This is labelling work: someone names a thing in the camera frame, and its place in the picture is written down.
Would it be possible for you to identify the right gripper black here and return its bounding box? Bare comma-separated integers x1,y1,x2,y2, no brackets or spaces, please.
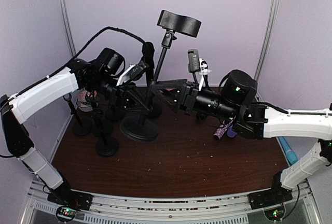
150,79,238,122

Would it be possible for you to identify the black stand of purple mic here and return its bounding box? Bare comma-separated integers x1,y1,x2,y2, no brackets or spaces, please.
105,106,126,122

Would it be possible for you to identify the black stand of glitter mic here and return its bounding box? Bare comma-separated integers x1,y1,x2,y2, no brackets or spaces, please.
120,10,201,142

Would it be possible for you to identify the black stand of blue mic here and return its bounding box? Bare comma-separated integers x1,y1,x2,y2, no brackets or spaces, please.
92,129,119,157

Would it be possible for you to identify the glitter mic silver head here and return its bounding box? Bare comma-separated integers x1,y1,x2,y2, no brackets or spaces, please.
213,122,233,140

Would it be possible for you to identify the purple microphone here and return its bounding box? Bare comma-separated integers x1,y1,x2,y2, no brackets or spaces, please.
227,128,237,138

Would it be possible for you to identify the light blue microphone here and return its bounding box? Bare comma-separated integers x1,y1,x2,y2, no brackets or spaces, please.
279,137,298,165

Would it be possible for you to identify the pink microphone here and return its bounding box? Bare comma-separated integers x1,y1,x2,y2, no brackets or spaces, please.
159,89,177,94

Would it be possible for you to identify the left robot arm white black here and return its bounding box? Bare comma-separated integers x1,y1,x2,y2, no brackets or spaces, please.
1,48,125,205

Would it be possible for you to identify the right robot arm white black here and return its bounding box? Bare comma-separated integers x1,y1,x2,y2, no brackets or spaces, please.
150,69,331,204

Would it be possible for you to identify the tape roll at back left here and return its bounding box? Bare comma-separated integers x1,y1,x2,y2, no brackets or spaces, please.
76,90,93,113

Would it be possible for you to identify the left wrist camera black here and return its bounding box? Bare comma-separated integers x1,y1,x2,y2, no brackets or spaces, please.
129,61,149,81

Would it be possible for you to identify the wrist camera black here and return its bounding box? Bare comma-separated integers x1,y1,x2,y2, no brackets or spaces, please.
129,61,149,81
187,49,200,73

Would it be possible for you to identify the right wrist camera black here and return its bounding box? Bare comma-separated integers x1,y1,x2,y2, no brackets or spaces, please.
187,49,200,73

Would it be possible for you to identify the black mic orange ring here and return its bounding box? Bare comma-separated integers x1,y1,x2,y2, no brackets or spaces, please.
142,41,156,85

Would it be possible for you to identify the left arm braided black cable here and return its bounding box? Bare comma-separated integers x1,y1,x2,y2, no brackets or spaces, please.
41,26,154,79

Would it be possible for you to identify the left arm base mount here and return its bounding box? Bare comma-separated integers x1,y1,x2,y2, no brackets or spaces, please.
47,191,93,223

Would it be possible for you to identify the left aluminium corner post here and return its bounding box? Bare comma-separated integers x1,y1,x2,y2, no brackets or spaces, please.
58,0,76,56

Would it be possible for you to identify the aluminium corner post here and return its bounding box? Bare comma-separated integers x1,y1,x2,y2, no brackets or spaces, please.
254,0,280,81
58,0,76,56

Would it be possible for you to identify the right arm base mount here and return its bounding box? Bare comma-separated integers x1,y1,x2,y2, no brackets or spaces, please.
248,189,293,222

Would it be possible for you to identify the right aluminium corner post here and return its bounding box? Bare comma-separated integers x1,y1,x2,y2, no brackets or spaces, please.
254,0,280,81

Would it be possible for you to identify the front aluminium rail frame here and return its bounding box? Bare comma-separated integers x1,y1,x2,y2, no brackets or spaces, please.
22,174,324,224

